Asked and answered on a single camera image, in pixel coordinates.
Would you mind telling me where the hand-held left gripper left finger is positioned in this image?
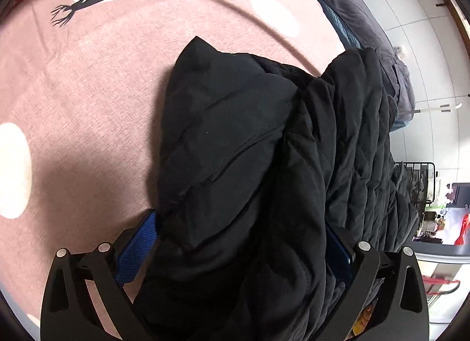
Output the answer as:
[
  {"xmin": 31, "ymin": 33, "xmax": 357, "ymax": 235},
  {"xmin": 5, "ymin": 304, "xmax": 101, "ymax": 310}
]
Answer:
[{"xmin": 40, "ymin": 209, "xmax": 158, "ymax": 341}]

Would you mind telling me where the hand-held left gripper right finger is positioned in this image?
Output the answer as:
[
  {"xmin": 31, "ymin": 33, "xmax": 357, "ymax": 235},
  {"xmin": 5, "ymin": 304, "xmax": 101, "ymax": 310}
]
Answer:
[{"xmin": 325, "ymin": 225, "xmax": 430, "ymax": 341}]

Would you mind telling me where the black quilted jacket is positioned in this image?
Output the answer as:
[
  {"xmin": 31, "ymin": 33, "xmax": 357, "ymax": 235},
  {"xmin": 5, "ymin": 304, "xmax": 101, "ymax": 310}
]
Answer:
[{"xmin": 132, "ymin": 36, "xmax": 421, "ymax": 341}]

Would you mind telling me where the red stool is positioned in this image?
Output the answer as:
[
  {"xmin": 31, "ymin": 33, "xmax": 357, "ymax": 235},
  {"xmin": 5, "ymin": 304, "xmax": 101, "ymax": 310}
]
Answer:
[{"xmin": 422, "ymin": 277, "xmax": 462, "ymax": 296}]

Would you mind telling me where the red hanging ornament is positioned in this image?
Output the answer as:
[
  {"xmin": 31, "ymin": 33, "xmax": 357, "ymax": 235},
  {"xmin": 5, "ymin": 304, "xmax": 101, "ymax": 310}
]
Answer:
[{"xmin": 454, "ymin": 213, "xmax": 470, "ymax": 247}]

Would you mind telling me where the pink deer print bedsheet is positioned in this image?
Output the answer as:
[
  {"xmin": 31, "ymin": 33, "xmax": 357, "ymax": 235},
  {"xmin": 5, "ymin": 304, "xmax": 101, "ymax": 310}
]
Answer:
[{"xmin": 0, "ymin": 0, "xmax": 368, "ymax": 341}]

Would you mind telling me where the white rod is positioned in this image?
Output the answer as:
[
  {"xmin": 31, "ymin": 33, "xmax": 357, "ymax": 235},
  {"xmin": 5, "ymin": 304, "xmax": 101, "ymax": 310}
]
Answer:
[{"xmin": 414, "ymin": 103, "xmax": 464, "ymax": 113}]

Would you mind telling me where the dark grey quilt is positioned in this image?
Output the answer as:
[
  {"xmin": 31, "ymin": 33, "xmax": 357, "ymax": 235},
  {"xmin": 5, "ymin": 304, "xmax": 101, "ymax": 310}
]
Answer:
[{"xmin": 283, "ymin": 0, "xmax": 417, "ymax": 132}]

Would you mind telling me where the black wire rack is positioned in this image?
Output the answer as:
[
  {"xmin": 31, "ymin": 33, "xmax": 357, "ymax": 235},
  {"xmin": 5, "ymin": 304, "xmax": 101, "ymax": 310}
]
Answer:
[{"xmin": 395, "ymin": 161, "xmax": 437, "ymax": 213}]

